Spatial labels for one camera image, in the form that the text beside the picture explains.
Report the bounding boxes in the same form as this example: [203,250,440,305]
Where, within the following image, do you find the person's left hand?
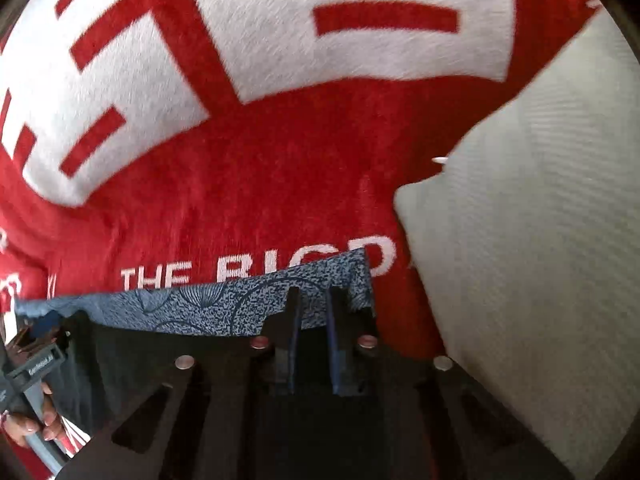
[2,382,66,450]

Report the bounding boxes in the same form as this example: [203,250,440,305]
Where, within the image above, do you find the red printed blanket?
[0,0,611,480]

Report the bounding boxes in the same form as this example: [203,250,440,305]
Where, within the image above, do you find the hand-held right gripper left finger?
[55,286,303,480]

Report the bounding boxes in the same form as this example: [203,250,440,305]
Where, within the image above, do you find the black pants with blue waistband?
[14,247,431,480]

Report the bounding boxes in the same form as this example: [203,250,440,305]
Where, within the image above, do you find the white pillow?
[394,10,640,480]

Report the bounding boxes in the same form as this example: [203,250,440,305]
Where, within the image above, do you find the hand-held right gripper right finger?
[326,286,576,480]

